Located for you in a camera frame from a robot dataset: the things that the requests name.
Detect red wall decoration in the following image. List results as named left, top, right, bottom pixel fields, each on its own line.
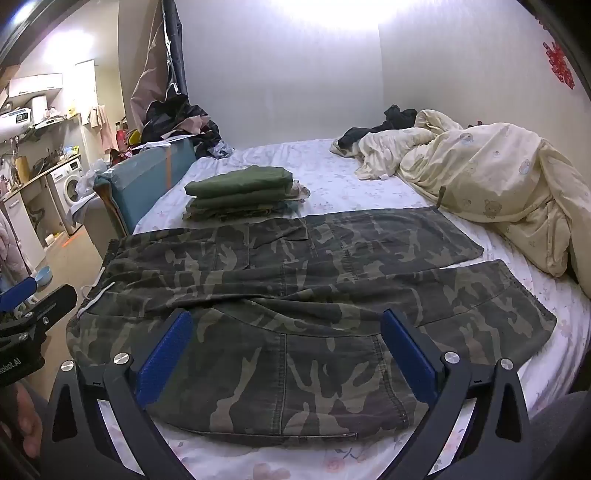
left=542, top=41, right=575, bottom=90

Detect pink hanging towel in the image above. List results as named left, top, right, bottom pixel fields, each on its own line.
left=89, top=105, right=114, bottom=151

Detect kitchen counter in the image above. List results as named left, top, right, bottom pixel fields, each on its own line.
left=0, top=154, right=81, bottom=201

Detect teal box with orange strap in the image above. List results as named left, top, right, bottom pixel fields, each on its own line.
left=95, top=136, right=197, bottom=236

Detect folded olive green pants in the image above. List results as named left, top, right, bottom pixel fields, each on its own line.
left=189, top=187, right=293, bottom=209
left=185, top=166, right=294, bottom=197

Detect pink and dark curtain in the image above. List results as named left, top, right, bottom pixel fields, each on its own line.
left=130, top=0, right=190, bottom=134

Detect cream bear print duvet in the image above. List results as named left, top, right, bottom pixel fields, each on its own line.
left=355, top=109, right=591, bottom=278

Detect floral bed sheet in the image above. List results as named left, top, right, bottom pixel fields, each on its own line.
left=131, top=137, right=591, bottom=480

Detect person's left hand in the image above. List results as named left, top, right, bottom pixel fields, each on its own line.
left=0, top=381, right=44, bottom=460

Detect white water heater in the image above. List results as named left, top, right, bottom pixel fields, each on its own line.
left=0, top=107, right=33, bottom=139

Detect pile of dark clothes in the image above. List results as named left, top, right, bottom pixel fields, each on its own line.
left=141, top=88, right=236, bottom=160

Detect white wall cabinet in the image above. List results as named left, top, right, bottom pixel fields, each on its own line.
left=7, top=74, right=63, bottom=99

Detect black garment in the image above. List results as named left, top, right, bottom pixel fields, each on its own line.
left=330, top=104, right=419, bottom=158

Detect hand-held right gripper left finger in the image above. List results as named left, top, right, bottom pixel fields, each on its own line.
left=32, top=308, right=195, bottom=480

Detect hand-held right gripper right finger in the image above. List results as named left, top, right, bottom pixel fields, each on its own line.
left=381, top=308, right=532, bottom=480

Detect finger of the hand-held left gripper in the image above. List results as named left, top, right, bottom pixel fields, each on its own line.
left=0, top=284, right=78, bottom=340
left=0, top=276, right=38, bottom=311

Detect white washing machine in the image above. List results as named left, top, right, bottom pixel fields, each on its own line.
left=46, top=157, right=86, bottom=236

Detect white plastic bag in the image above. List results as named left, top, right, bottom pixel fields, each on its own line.
left=76, top=159, right=112, bottom=217

